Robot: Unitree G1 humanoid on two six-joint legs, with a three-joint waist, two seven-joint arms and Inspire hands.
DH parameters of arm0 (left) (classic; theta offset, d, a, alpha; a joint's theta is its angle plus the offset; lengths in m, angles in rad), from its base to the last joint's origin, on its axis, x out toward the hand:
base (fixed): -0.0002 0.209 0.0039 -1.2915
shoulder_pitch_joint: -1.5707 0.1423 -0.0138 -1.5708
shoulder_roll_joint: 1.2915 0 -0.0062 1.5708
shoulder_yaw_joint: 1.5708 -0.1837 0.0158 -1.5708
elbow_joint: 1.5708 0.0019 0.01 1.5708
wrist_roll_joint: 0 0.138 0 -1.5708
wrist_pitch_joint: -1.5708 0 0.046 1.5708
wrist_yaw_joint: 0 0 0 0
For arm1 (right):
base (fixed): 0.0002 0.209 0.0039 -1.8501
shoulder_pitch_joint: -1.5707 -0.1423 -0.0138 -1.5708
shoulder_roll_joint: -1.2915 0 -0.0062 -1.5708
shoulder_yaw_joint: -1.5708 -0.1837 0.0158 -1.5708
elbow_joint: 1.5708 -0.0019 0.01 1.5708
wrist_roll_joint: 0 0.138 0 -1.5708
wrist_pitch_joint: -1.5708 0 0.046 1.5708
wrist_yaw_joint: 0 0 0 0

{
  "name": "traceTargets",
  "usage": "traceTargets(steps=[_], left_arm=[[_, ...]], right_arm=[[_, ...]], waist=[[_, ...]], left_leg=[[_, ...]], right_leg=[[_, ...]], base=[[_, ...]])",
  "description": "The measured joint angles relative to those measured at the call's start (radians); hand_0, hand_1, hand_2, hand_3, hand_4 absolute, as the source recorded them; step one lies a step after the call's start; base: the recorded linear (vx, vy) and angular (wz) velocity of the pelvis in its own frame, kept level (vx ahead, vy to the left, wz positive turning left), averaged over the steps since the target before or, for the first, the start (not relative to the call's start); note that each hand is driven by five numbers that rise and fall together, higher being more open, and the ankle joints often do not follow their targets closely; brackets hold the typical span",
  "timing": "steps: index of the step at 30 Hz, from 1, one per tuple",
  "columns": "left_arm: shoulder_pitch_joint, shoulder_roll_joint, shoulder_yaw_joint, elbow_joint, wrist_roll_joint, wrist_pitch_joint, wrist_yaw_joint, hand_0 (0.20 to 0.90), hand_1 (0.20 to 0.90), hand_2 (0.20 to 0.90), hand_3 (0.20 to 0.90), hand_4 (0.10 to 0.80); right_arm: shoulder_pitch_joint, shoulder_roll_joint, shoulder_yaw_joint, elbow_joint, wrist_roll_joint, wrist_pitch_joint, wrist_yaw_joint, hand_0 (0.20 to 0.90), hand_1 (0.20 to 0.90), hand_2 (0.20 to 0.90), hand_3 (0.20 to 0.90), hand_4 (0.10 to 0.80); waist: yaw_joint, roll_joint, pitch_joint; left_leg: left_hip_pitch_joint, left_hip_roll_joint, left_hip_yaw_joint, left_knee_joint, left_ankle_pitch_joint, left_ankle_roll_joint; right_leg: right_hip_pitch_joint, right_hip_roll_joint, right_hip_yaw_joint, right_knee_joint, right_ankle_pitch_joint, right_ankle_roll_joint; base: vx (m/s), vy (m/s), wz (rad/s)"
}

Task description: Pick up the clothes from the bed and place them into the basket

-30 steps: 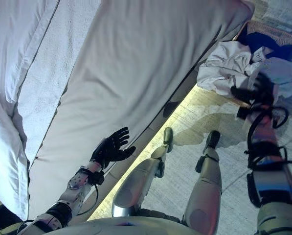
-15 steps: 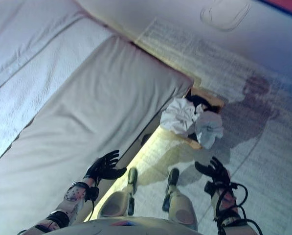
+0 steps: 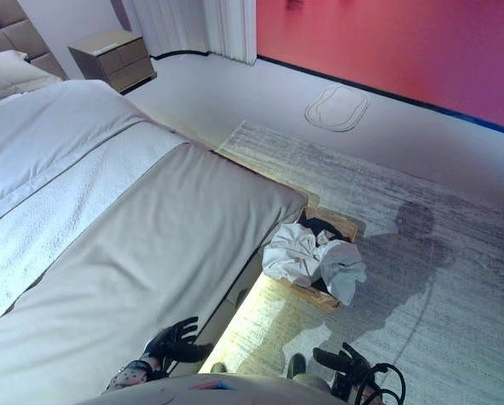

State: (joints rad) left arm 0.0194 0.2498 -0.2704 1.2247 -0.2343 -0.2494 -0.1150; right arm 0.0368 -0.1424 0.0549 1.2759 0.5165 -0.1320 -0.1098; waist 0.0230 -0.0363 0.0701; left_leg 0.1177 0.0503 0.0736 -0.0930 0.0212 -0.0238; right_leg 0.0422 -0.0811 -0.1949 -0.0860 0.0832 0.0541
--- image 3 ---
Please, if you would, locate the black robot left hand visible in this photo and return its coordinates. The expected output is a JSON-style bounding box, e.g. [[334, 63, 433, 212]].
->
[[144, 316, 214, 368]]

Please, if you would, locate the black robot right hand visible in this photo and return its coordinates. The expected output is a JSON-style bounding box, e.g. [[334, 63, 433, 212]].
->
[[312, 342, 373, 385]]

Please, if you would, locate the plain white garment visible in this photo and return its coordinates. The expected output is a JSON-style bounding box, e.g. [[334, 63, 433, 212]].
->
[[317, 239, 368, 307]]

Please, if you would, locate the cream white satin garment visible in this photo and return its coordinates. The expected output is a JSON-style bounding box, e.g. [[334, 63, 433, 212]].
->
[[262, 222, 326, 289]]

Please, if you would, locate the black garment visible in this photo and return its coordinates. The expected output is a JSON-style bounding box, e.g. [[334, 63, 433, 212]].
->
[[298, 216, 342, 251]]

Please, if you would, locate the large bed with grey cover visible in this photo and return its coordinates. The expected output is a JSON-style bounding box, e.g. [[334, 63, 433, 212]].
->
[[0, 143, 311, 405]]

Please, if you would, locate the silver robot right leg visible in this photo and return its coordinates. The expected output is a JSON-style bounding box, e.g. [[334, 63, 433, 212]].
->
[[285, 353, 333, 392]]

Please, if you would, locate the grey robot torso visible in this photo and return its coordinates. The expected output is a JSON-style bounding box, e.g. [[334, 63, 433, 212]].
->
[[78, 370, 337, 405]]

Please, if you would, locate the grey streaked rug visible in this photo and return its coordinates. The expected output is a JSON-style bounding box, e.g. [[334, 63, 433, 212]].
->
[[198, 120, 504, 405]]

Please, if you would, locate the wooden laundry box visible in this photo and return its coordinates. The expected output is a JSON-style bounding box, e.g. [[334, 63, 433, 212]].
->
[[271, 205, 360, 315]]

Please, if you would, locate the white duvet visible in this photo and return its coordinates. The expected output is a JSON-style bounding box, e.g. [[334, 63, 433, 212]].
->
[[0, 79, 190, 341]]

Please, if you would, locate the small oval floor mat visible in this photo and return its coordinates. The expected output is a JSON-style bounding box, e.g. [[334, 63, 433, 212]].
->
[[305, 84, 370, 134]]

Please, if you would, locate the brown two-drawer nightstand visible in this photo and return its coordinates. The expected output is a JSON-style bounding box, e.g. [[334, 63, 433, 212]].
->
[[68, 30, 158, 95]]

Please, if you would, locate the plain white pillow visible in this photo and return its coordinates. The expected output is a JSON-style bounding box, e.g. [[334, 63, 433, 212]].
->
[[0, 49, 63, 107]]

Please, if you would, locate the white pleated curtain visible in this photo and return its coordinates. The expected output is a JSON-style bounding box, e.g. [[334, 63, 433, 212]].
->
[[120, 0, 258, 67]]

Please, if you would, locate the tufted beige headboard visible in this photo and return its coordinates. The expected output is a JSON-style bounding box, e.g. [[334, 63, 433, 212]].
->
[[0, 0, 69, 81]]

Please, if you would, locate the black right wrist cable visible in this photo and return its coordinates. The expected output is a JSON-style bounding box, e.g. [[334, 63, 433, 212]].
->
[[352, 361, 408, 405]]

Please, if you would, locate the beige upholstered bed frame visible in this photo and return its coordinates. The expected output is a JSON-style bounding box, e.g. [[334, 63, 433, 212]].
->
[[198, 252, 280, 345]]

